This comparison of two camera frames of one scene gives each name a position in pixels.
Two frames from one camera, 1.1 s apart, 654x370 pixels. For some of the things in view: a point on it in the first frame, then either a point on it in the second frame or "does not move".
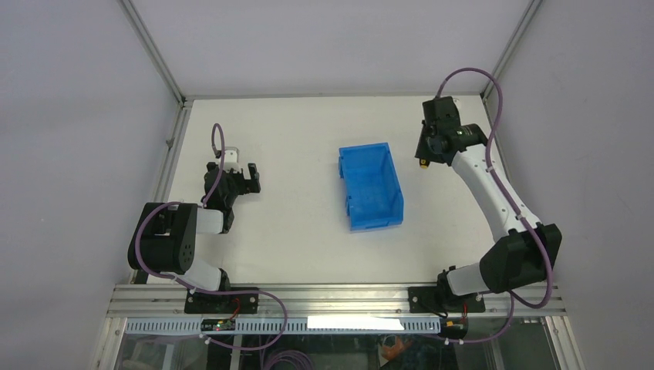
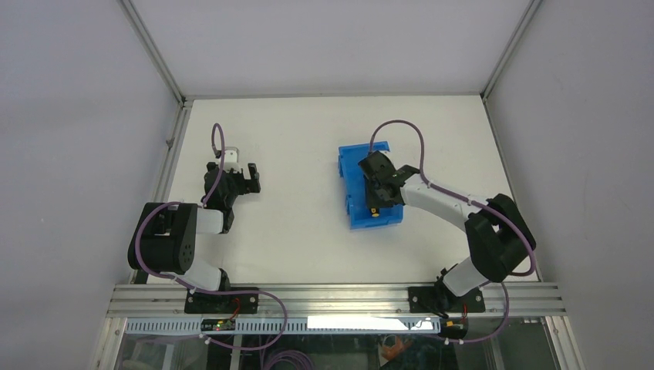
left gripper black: (247, 186) does not move
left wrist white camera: (231, 159) does not move
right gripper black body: (425, 149) -> (374, 199)
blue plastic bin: (374, 199) does not move
